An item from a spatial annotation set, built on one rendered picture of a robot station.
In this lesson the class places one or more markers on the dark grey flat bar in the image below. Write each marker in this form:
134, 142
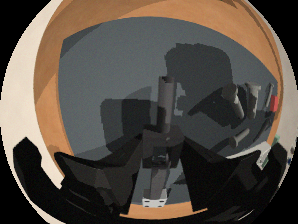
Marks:
158, 175

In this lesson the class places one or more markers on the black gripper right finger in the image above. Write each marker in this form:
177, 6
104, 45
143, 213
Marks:
207, 173

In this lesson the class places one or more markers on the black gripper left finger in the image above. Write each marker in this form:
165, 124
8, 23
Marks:
116, 173

